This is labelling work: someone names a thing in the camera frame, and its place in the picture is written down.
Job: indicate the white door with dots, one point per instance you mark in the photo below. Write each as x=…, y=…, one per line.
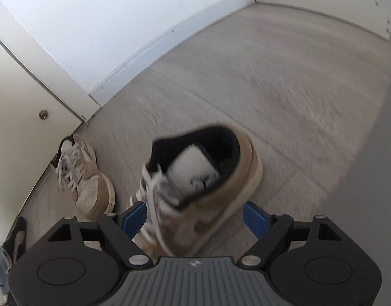
x=27, y=143

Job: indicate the tan white sneaker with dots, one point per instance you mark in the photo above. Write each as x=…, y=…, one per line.
x=191, y=185
x=91, y=191

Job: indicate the black suede sneaker upright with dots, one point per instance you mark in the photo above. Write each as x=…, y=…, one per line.
x=14, y=247

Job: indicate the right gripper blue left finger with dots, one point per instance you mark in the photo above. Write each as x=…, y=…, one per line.
x=125, y=225

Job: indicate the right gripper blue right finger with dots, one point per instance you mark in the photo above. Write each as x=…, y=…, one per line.
x=266, y=226

